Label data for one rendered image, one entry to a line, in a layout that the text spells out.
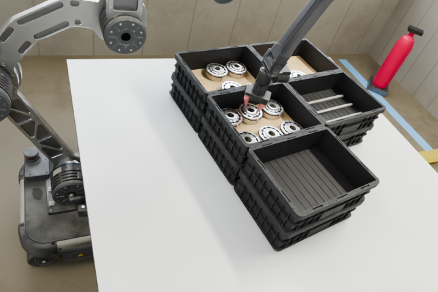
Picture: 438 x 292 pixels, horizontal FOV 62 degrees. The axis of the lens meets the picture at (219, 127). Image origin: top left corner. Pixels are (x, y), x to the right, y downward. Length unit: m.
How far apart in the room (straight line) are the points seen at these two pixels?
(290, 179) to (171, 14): 2.09
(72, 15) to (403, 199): 1.51
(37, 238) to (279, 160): 1.09
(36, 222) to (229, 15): 2.28
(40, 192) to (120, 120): 0.58
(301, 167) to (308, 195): 0.13
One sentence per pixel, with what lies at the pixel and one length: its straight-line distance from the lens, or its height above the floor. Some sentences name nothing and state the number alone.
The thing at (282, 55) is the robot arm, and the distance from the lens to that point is 1.34.
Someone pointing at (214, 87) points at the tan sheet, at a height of 0.83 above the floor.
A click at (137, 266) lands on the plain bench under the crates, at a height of 0.70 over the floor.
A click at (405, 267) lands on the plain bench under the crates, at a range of 1.59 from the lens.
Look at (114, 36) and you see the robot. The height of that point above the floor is 1.14.
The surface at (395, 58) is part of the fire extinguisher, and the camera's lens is 3.81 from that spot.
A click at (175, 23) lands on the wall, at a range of 3.21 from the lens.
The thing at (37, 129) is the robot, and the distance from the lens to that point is 1.73.
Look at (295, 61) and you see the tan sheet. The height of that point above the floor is 0.83.
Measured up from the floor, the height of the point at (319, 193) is 0.83.
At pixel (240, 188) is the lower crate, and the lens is 1.41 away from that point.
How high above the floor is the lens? 1.80
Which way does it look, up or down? 41 degrees down
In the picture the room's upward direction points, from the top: 17 degrees clockwise
